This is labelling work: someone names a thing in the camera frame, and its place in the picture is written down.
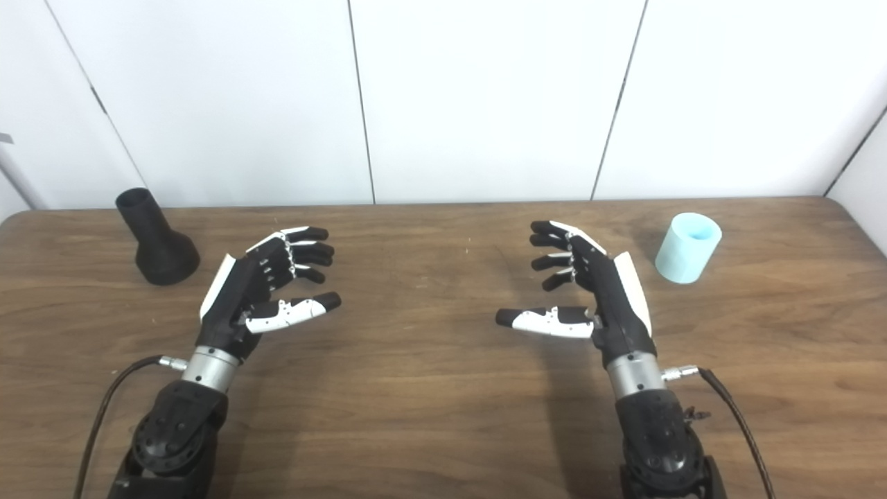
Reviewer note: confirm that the black funnel-shaped nozzle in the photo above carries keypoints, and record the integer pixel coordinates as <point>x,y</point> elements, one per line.
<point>163,256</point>

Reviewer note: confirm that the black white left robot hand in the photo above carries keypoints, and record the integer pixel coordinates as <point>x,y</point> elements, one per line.
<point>235,298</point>

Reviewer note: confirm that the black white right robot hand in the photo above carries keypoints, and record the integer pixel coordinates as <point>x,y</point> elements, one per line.
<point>613,298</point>

